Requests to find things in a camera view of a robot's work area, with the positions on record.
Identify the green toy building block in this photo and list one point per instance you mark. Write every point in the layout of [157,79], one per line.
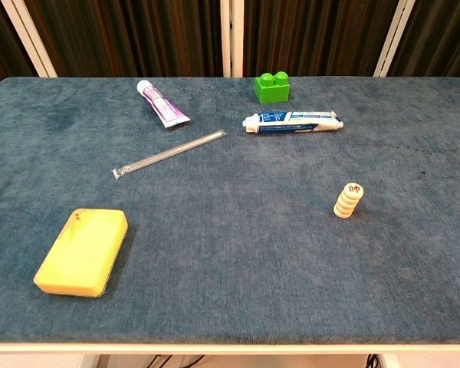
[271,91]

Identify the blue velvet table cover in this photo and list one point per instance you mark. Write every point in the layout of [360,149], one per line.
[230,268]

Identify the dark brown curtain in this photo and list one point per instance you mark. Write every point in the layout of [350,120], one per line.
[138,34]

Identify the yellow rectangular sponge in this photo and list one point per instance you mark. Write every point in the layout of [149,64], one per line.
[80,253]

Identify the blue white toothpaste tube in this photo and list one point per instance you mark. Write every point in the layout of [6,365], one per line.
[295,122]

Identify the white table frame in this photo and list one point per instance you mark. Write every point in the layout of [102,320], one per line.
[230,348]

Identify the wooden chess disc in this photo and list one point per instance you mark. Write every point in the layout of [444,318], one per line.
[343,215]
[346,206]
[344,211]
[354,189]
[349,202]

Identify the purple white cream tube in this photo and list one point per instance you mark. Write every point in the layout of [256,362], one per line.
[161,104]

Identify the clear wrapped straw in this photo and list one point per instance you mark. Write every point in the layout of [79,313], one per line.
[168,153]

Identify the white frame post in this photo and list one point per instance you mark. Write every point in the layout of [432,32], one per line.
[232,38]
[30,38]
[393,38]

